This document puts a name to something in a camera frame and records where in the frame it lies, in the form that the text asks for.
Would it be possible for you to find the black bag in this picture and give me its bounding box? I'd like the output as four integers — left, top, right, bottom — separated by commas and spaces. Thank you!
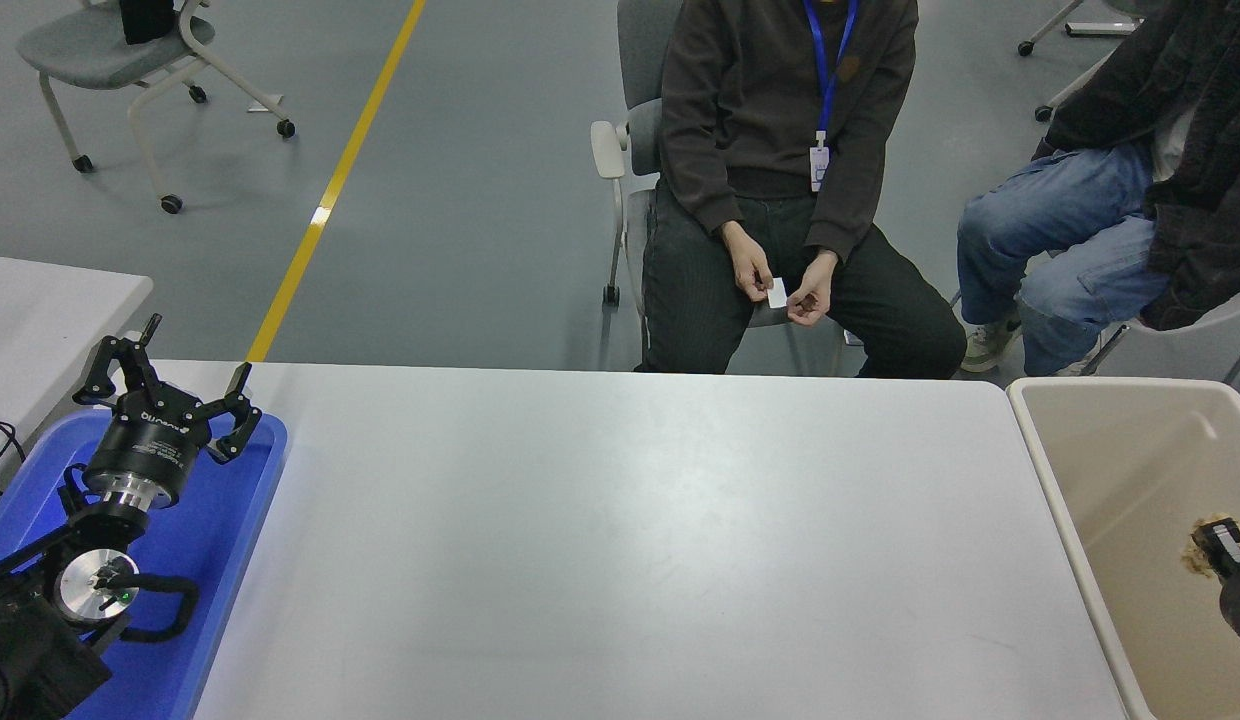
120, 0, 178, 46

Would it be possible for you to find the thin black cable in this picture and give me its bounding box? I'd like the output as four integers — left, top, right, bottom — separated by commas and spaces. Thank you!
0, 413, 27, 517

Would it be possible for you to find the wheeled chair with white legs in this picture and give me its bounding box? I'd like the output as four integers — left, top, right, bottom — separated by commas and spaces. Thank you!
1017, 0, 1161, 124

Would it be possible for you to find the person's left hand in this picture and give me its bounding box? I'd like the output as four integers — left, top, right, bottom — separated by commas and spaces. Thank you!
785, 250, 841, 328

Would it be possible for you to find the grey chair with white armrest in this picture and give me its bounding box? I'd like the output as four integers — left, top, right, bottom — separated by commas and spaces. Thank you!
590, 0, 866, 377

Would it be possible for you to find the large pale plastic bin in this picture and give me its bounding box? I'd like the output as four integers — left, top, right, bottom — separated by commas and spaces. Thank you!
1007, 376, 1240, 720

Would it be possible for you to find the blue plastic tray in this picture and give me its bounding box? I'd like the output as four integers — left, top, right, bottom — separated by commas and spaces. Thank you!
0, 410, 289, 720

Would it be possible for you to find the grey wheeled chair with bag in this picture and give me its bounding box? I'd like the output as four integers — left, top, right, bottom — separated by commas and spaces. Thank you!
17, 0, 296, 215

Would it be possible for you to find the blue lanyard with badge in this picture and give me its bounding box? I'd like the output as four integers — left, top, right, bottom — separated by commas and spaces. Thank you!
802, 0, 860, 193

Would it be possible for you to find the person's right hand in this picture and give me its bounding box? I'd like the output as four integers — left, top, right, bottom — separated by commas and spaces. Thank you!
720, 220, 776, 304

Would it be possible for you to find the person in blue jeans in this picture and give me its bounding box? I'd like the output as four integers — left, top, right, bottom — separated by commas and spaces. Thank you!
955, 0, 1240, 379

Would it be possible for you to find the tan paper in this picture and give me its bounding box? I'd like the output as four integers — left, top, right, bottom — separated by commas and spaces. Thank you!
1181, 514, 1240, 580

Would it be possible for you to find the person with blue lanyard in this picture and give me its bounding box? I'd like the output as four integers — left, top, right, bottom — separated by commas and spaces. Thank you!
635, 0, 969, 379

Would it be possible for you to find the grey chair with metal legs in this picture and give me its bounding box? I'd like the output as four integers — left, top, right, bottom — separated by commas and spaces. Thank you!
942, 280, 1240, 391

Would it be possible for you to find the white side table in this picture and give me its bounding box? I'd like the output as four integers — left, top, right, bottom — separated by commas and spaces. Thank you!
0, 254, 154, 471

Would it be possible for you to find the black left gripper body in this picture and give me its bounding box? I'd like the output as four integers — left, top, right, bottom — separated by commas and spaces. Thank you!
84, 385, 212, 491

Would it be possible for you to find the yellow floor tape line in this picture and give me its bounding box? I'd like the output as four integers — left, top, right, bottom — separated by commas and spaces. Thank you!
244, 0, 428, 363

